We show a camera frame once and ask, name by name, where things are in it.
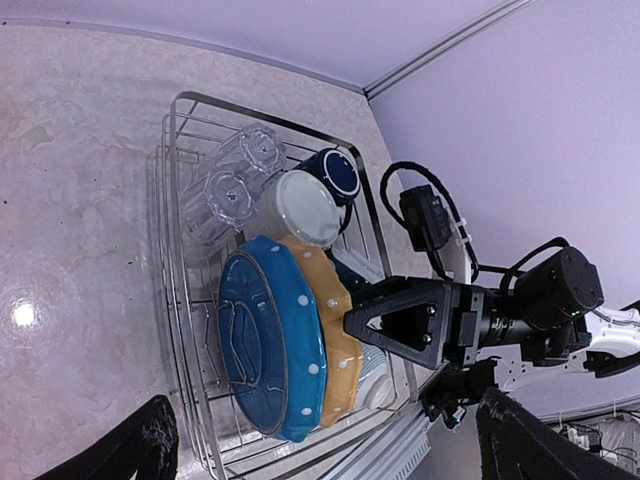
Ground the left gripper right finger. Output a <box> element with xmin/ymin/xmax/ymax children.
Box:
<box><xmin>475</xmin><ymin>388</ymin><xmax>635</xmax><ymax>480</ymax></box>

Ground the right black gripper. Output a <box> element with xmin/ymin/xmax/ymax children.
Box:
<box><xmin>343</xmin><ymin>276</ymin><xmax>530</xmax><ymax>425</ymax></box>

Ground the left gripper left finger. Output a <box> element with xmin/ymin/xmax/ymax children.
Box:
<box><xmin>40</xmin><ymin>395</ymin><xmax>179</xmax><ymax>479</ymax></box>

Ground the blue polka dot plate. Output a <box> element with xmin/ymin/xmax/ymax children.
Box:
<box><xmin>217</xmin><ymin>236</ymin><xmax>328</xmax><ymax>443</ymax></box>

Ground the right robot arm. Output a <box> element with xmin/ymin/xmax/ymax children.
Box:
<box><xmin>343</xmin><ymin>238</ymin><xmax>639</xmax><ymax>429</ymax></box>

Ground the pale striped bowl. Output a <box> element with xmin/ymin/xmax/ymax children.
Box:
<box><xmin>355</xmin><ymin>343</ymin><xmax>393</xmax><ymax>410</ymax></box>

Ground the teal and white bowl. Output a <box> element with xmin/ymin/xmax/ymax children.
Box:
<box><xmin>326</xmin><ymin>248</ymin><xmax>385</xmax><ymax>293</ymax></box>

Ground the cream ribbed mug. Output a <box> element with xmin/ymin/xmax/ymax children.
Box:
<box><xmin>245</xmin><ymin>170</ymin><xmax>341</xmax><ymax>248</ymax></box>

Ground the dark blue mug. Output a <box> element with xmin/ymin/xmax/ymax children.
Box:
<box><xmin>294</xmin><ymin>148</ymin><xmax>361</xmax><ymax>207</ymax></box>

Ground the clear glass tumbler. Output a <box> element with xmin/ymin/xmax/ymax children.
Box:
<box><xmin>213</xmin><ymin>123</ymin><xmax>286</xmax><ymax>191</ymax></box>
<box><xmin>179</xmin><ymin>170</ymin><xmax>253</xmax><ymax>247</ymax></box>

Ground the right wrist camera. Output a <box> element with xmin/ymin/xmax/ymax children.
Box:
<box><xmin>399</xmin><ymin>185</ymin><xmax>452</xmax><ymax>253</ymax></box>

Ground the metal wire dish rack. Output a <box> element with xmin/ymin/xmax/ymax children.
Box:
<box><xmin>154</xmin><ymin>91</ymin><xmax>419</xmax><ymax>479</ymax></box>

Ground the right aluminium frame post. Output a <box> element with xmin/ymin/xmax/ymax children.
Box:
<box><xmin>363</xmin><ymin>0</ymin><xmax>536</xmax><ymax>101</ymax></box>

